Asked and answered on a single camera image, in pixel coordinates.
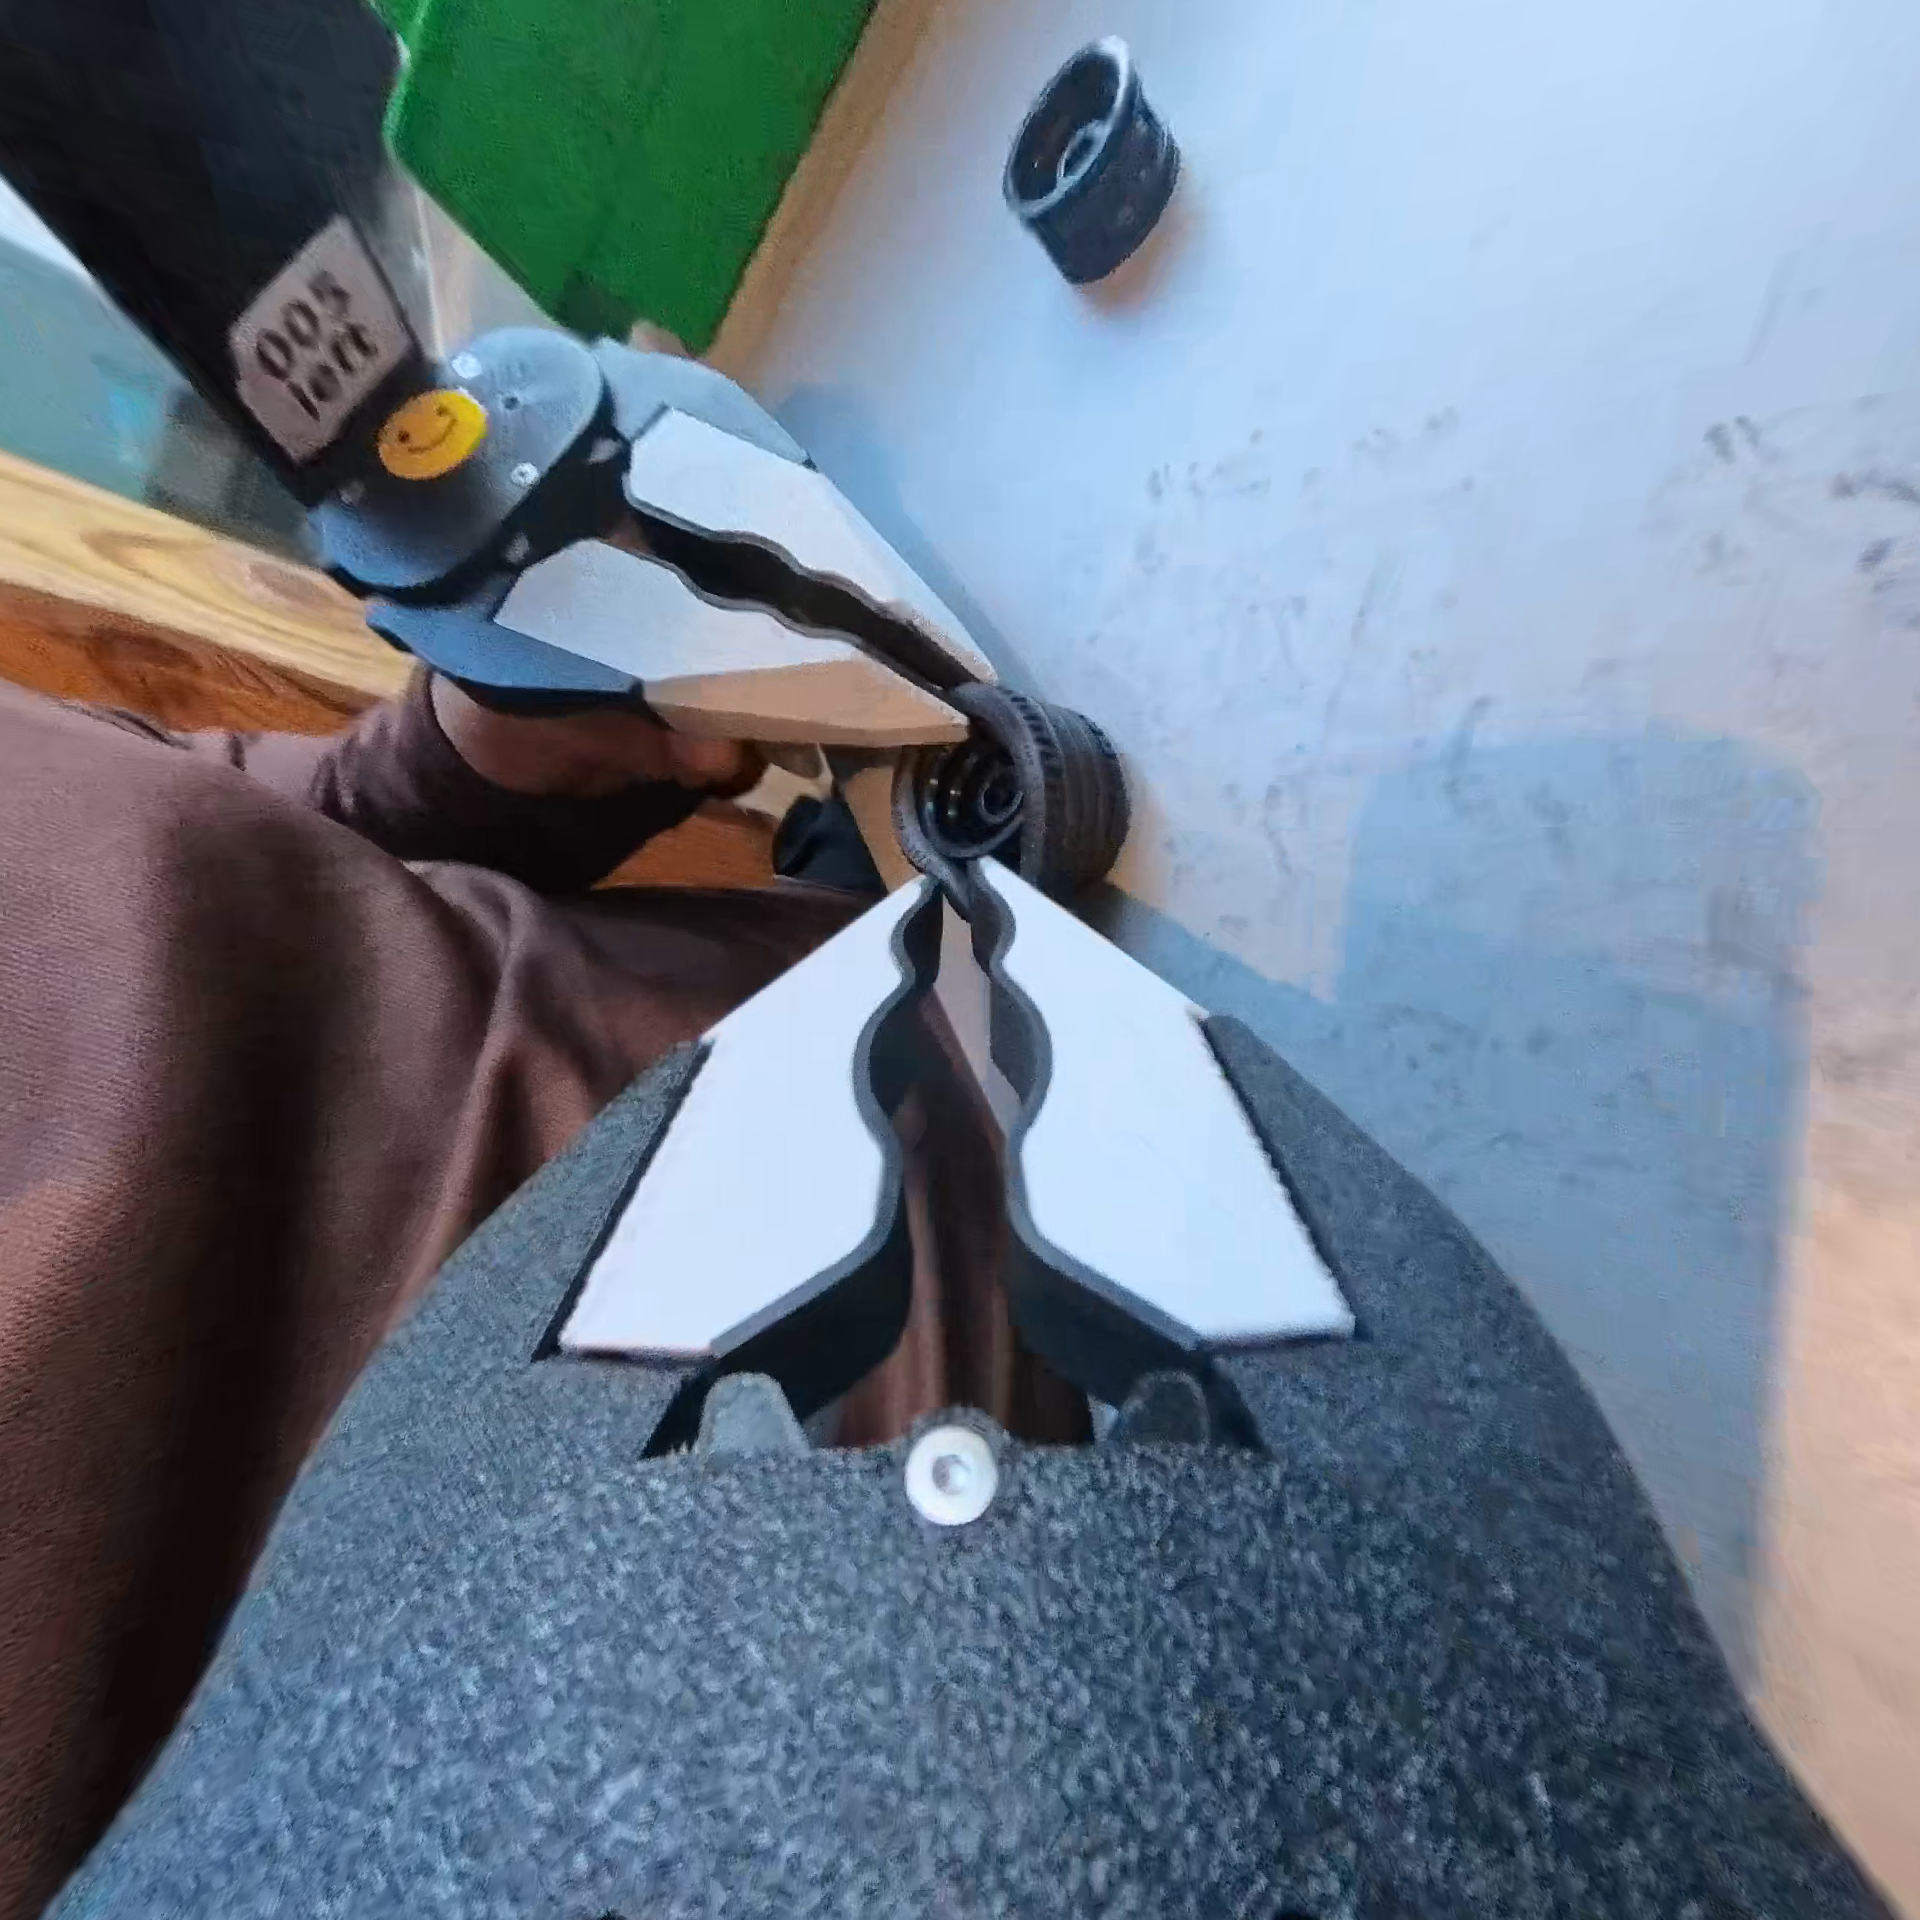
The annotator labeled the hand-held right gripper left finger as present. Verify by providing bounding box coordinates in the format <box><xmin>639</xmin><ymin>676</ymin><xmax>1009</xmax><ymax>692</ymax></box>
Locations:
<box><xmin>558</xmin><ymin>873</ymin><xmax>942</xmax><ymax>1418</ymax></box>

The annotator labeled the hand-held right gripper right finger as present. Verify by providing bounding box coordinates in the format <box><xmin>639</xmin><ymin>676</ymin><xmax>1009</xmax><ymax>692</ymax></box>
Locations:
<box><xmin>975</xmin><ymin>862</ymin><xmax>1361</xmax><ymax>1409</ymax></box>

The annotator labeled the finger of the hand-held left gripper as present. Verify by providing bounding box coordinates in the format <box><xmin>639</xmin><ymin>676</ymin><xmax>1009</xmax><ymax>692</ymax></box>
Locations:
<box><xmin>490</xmin><ymin>539</ymin><xmax>975</xmax><ymax>748</ymax></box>
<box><xmin>621</xmin><ymin>406</ymin><xmax>999</xmax><ymax>696</ymax></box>

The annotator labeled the black toy wheel with tire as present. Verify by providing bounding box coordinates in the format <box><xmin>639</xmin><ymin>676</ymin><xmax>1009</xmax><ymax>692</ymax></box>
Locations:
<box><xmin>889</xmin><ymin>684</ymin><xmax>1134</xmax><ymax>902</ymax></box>

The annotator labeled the person's left forearm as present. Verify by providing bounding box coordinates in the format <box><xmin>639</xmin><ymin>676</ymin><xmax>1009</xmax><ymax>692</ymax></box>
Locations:
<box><xmin>225</xmin><ymin>692</ymin><xmax>723</xmax><ymax>902</ymax></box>

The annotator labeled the person's left hand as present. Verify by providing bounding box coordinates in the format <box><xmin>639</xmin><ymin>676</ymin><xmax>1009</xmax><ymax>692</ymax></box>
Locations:
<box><xmin>424</xmin><ymin>674</ymin><xmax>770</xmax><ymax>796</ymax></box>

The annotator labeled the glass office partition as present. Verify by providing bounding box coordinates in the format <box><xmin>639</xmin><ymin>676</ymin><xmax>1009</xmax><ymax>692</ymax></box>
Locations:
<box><xmin>0</xmin><ymin>177</ymin><xmax>309</xmax><ymax>549</ymax></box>

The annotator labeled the green plastic bin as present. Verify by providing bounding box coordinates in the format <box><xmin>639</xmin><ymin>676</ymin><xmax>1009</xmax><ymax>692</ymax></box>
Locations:
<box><xmin>365</xmin><ymin>0</ymin><xmax>878</xmax><ymax>355</ymax></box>

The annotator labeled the pale wooden plank beam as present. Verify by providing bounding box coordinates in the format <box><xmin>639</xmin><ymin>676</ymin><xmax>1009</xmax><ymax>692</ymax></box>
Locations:
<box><xmin>0</xmin><ymin>453</ymin><xmax>411</xmax><ymax>740</ymax></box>

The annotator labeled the glossy black toy wheel rim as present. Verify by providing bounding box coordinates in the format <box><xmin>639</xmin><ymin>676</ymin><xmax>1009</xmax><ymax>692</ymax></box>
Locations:
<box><xmin>1003</xmin><ymin>40</ymin><xmax>1181</xmax><ymax>288</ymax></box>

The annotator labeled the person's brown clothed body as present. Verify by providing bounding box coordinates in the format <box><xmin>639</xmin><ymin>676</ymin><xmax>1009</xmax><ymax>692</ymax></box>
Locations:
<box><xmin>0</xmin><ymin>674</ymin><xmax>933</xmax><ymax>1905</ymax></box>

